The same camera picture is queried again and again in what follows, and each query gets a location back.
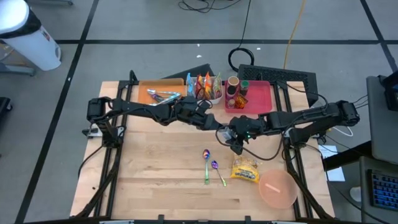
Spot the silver spoon iridescent handle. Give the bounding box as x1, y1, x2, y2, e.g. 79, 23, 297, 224
149, 92, 182, 106

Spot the pink plastic bowl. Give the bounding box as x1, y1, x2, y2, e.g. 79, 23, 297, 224
257, 168, 299, 210

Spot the white trash can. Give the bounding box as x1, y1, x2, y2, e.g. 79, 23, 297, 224
0, 0, 62, 72

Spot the red yellow ramen packet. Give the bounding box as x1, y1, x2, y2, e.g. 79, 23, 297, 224
195, 74, 205, 100

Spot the black desktop device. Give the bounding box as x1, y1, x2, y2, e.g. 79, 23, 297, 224
377, 70, 398, 112

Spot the black wedge panel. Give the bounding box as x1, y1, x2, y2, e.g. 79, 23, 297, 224
163, 63, 216, 80

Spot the purple label spice jar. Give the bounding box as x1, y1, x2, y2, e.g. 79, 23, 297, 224
225, 85, 238, 109

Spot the white plastic container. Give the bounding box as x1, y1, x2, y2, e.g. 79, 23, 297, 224
185, 76, 223, 106

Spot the yellow cable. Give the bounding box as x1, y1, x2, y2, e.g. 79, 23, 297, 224
282, 0, 308, 70

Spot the black desk leg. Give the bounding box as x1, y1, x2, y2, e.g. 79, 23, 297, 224
322, 140, 374, 172

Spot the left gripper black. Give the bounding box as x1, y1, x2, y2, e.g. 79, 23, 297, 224
178, 96, 225, 133

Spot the black coiled cable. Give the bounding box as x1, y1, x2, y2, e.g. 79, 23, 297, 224
227, 0, 255, 73

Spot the green yellow ramen packet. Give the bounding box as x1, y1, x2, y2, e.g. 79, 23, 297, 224
212, 73, 223, 99

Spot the orange plastic tray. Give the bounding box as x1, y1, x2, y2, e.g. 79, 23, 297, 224
137, 78, 187, 105

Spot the red plastic tray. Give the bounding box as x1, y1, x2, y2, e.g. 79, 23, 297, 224
224, 80, 273, 115

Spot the purple spoon gold handle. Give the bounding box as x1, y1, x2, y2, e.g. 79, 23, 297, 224
211, 159, 228, 188

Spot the backlit computer keyboard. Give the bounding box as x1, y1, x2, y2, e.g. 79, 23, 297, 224
366, 169, 398, 212

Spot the orange chicken ramen packet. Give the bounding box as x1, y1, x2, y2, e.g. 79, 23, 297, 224
203, 72, 214, 100

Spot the rainbow metal spoon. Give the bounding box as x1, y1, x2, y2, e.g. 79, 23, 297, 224
202, 149, 211, 185

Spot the black chair base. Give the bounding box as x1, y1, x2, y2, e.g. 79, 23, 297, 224
0, 96, 13, 113

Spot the grey desk foot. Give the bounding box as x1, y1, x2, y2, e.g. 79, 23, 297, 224
0, 63, 37, 77

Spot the black perforated panel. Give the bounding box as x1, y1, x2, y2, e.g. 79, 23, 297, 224
238, 64, 318, 106

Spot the grey desk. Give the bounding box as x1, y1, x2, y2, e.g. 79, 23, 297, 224
366, 74, 398, 165
359, 155, 398, 224

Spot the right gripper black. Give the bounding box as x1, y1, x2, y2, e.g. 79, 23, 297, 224
228, 114, 266, 156

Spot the black table frame rail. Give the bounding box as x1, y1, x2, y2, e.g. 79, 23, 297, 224
74, 70, 137, 218
276, 81, 335, 220

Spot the tan lid glass jar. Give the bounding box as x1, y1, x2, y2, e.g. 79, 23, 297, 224
227, 75, 241, 90

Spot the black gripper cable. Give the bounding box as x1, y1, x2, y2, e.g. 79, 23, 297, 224
215, 130, 285, 162

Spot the white paper sheet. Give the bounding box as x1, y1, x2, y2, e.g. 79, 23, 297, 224
317, 144, 346, 183

